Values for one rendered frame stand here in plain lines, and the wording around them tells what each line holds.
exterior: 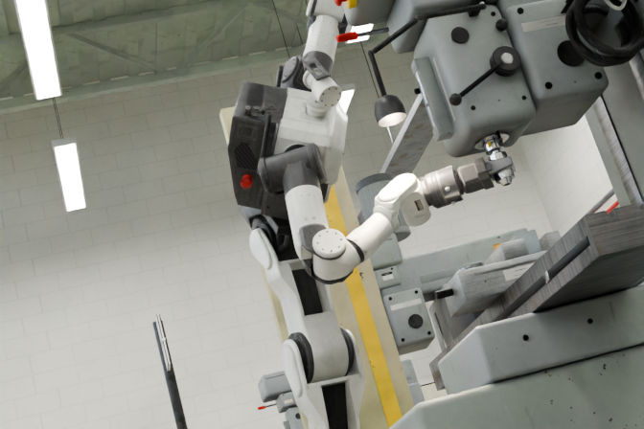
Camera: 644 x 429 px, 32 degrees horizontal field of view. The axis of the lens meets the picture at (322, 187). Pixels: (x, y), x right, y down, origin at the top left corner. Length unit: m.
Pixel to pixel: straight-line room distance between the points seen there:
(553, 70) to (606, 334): 0.66
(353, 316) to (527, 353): 1.98
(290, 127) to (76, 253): 9.23
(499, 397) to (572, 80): 0.80
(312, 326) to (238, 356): 8.70
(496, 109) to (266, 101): 0.65
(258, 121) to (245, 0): 8.90
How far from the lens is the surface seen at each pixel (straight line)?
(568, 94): 2.70
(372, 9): 2.84
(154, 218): 12.08
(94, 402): 11.58
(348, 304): 4.30
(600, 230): 2.08
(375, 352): 4.27
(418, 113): 8.76
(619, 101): 2.90
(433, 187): 2.66
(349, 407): 3.04
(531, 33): 2.73
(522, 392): 2.37
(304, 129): 2.84
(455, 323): 3.17
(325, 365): 2.99
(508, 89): 2.67
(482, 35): 2.72
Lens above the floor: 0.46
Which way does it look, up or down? 19 degrees up
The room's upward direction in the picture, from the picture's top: 16 degrees counter-clockwise
